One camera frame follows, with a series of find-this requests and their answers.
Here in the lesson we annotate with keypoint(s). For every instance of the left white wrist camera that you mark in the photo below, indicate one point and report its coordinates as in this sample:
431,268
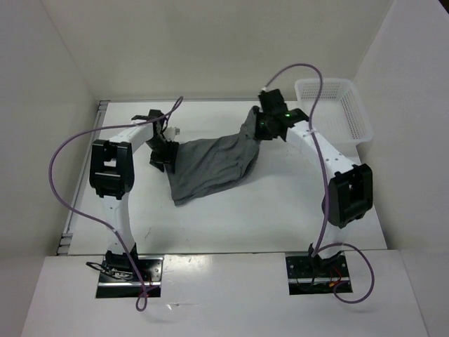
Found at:
171,133

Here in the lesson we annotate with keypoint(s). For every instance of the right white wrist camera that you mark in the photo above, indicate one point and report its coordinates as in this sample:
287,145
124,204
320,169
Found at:
264,90

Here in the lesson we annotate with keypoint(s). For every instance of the white plastic basket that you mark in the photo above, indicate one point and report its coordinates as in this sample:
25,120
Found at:
339,115

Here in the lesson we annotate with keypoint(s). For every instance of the grey shorts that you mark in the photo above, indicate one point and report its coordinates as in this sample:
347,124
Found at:
208,166

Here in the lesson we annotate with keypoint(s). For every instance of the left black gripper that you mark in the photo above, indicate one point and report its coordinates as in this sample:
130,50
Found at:
168,158

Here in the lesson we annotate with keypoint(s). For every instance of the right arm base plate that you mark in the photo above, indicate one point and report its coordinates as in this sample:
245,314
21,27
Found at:
311,276

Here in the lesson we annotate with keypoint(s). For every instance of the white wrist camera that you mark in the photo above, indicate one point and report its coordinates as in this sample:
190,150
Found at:
264,90
171,133

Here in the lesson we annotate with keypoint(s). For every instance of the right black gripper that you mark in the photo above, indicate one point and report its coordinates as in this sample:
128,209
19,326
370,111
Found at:
259,135

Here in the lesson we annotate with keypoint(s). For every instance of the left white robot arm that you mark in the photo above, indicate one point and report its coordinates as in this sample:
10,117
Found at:
112,176

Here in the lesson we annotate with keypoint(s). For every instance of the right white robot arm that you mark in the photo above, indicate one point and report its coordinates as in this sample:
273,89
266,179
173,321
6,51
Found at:
348,186

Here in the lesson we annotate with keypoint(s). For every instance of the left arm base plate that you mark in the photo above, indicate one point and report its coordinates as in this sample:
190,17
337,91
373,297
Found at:
114,283

